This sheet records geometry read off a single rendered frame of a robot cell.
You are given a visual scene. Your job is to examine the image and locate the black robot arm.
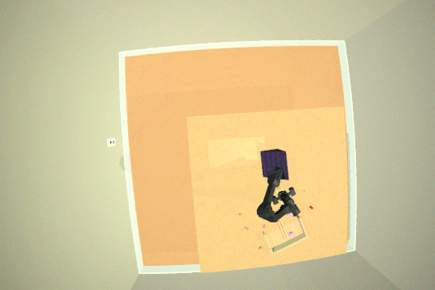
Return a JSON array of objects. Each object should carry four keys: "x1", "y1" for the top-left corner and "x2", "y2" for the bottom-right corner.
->
[{"x1": 256, "y1": 167, "x2": 300, "y2": 222}]

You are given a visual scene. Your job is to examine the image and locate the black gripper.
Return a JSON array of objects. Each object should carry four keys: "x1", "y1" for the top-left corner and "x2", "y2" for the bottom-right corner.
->
[{"x1": 272, "y1": 187, "x2": 296, "y2": 205}]

